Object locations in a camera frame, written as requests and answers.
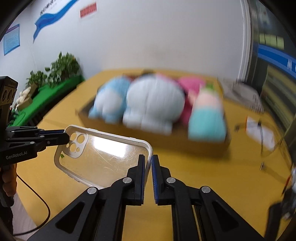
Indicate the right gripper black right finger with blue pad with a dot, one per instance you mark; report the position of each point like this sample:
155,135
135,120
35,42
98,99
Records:
198,213

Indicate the white panda plush toy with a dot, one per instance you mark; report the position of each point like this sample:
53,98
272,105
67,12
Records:
154,102

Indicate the green table cloth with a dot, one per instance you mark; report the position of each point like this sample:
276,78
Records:
46,98

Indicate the yellow sticky notes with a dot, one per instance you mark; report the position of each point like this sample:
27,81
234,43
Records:
272,40

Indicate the blue plush toy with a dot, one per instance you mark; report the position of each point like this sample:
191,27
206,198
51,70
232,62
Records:
110,101

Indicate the large potted plant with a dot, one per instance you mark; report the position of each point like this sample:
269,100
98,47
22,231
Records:
63,68

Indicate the hand in orange glove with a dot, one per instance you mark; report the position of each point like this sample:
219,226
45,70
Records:
8,176

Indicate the blue framed poster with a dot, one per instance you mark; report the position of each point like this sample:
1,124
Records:
11,39

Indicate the red wall sign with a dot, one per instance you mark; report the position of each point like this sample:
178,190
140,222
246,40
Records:
88,10

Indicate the pink plush toy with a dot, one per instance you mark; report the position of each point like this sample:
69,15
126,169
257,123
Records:
187,83

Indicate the grey cloth bag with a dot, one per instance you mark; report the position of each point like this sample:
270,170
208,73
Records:
242,94

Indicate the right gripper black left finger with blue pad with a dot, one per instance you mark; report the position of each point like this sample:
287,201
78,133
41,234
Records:
98,214

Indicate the cardboard box tray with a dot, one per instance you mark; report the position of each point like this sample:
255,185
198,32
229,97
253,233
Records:
177,140

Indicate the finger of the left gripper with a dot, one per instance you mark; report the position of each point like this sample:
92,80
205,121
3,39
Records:
50,132
52,139

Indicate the white orange pouch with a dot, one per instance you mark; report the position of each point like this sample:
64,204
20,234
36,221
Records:
261,134

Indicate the green haired pastel plush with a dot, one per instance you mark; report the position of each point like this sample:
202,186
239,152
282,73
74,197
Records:
206,122

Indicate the small cardboard box with toy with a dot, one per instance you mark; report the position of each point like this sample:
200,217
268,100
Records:
24,100

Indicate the clear phone case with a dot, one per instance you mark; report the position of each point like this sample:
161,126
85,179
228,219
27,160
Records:
98,159

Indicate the small potted plant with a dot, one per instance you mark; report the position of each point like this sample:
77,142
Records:
39,78

